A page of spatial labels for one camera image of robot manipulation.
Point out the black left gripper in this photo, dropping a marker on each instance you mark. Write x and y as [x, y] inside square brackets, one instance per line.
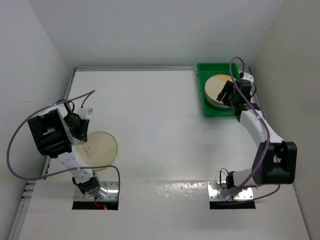
[81, 133]

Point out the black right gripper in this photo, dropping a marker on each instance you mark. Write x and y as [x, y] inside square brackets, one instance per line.
[224, 93]

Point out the yellow and cream plate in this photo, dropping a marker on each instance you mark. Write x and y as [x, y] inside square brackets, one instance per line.
[215, 84]

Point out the pink and cream plate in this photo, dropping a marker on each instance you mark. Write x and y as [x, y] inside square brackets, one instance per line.
[216, 104]

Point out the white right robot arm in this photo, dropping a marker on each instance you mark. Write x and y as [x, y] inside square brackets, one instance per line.
[275, 159]

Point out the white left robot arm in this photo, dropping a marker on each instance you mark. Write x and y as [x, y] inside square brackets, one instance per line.
[55, 132]

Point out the green plastic bin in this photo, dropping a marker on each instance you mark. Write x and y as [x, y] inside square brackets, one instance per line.
[204, 72]

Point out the white front cover panel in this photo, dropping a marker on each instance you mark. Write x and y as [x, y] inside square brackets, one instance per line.
[160, 210]

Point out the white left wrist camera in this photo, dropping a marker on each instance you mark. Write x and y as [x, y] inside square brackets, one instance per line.
[84, 112]

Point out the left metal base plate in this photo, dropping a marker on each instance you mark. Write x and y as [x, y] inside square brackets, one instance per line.
[108, 193]

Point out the metal base plate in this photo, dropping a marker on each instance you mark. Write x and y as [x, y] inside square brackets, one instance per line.
[217, 192]
[108, 193]

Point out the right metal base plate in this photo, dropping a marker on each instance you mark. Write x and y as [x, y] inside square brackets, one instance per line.
[217, 192]

